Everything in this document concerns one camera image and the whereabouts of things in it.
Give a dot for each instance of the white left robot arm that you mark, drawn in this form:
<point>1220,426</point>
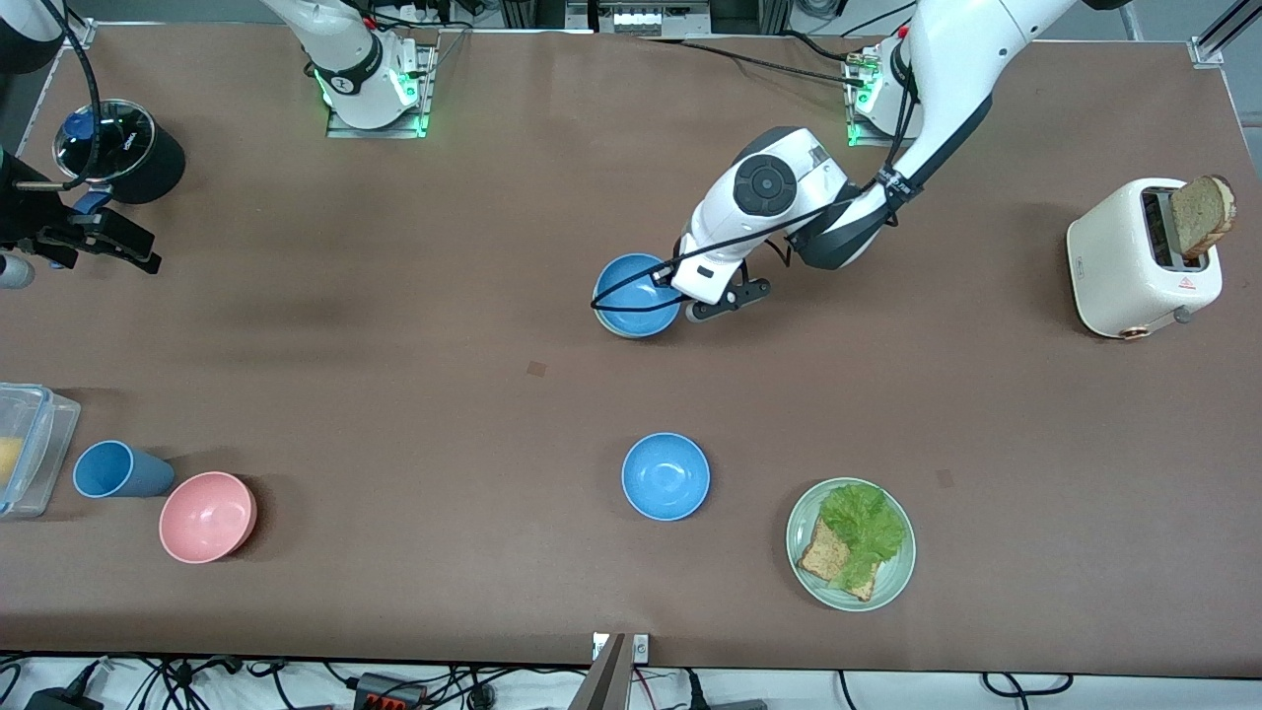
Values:
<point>956,59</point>

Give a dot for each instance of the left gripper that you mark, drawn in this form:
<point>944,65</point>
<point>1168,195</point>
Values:
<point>661,278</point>

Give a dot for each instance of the pink bowl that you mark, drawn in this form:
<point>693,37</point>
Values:
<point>205,518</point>

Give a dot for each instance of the small white bracket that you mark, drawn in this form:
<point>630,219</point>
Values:
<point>641,647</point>

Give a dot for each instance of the glass lid blue knob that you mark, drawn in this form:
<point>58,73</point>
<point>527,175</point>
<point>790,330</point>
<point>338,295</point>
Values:
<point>113,138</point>

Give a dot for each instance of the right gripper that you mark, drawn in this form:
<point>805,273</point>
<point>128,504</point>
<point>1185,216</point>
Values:
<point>28,225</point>

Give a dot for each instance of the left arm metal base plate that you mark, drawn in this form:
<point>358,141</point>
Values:
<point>868,140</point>

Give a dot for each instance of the pale green plate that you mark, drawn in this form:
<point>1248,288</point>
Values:
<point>892,582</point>

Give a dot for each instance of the black power adapter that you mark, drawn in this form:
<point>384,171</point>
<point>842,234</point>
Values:
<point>59,700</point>

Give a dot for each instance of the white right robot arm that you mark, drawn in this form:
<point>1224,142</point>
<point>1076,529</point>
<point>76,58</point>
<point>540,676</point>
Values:
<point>345,49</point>

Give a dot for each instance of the black orange connector box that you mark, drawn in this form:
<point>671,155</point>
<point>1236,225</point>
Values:
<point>389,692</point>

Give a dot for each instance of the white power strip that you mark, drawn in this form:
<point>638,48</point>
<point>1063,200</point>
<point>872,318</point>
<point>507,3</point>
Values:
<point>651,18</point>

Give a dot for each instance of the dark-rimmed blue bowl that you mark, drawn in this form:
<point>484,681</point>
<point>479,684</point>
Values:
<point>631,296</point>

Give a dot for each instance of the brown bread slice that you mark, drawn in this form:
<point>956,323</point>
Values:
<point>820,557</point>

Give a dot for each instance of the cream white toaster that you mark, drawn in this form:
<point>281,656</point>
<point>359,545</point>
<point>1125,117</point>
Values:
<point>1114,256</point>

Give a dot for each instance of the grey metal bar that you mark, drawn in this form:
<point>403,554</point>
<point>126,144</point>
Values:
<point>603,680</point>

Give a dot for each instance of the blue cup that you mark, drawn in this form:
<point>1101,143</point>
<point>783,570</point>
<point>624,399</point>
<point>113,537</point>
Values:
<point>108,469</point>

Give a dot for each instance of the brown toast slice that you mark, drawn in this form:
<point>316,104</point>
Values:
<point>1203,212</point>

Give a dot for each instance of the light blue bowl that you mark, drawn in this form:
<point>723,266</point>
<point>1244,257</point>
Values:
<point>666,476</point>

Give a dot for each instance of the green lettuce leaf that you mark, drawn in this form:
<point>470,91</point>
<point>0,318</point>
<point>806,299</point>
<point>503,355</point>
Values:
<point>868,523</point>

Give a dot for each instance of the clear plastic container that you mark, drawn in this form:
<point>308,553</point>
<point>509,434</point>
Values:
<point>44,434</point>

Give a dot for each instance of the aluminium frame profile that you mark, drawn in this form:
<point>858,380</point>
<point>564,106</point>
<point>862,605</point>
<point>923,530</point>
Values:
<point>1218,39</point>
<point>79,35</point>

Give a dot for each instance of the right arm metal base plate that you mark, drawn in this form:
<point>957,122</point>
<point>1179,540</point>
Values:
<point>426,89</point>

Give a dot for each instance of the yellow food item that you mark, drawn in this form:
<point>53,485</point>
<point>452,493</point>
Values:
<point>8,461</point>

